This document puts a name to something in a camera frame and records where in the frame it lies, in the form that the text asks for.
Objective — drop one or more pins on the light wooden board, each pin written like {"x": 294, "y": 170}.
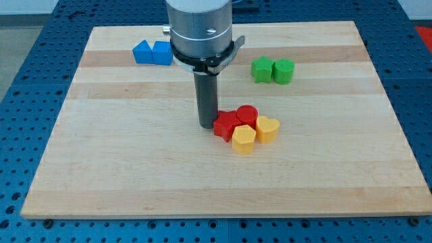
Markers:
{"x": 127, "y": 143}

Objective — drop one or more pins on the green star block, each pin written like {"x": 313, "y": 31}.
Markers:
{"x": 262, "y": 69}

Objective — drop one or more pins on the yellow hexagon block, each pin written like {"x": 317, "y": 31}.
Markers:
{"x": 243, "y": 139}

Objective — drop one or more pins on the red object at right edge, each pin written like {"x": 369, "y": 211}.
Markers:
{"x": 426, "y": 35}

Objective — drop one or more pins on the green cylinder block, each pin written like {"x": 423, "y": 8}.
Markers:
{"x": 283, "y": 71}

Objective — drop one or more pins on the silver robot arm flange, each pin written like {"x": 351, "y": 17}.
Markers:
{"x": 200, "y": 33}

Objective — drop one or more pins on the red cylinder block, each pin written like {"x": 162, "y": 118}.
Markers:
{"x": 247, "y": 114}

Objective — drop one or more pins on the yellow heart block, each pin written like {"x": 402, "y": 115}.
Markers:
{"x": 267, "y": 129}

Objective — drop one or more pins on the blue pentagon block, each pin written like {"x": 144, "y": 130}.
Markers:
{"x": 143, "y": 53}

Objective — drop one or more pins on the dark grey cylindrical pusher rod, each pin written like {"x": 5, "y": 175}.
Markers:
{"x": 207, "y": 99}

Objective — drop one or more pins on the blue cube block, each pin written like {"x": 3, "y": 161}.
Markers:
{"x": 162, "y": 53}

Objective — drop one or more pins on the red star block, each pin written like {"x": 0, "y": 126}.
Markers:
{"x": 225, "y": 124}

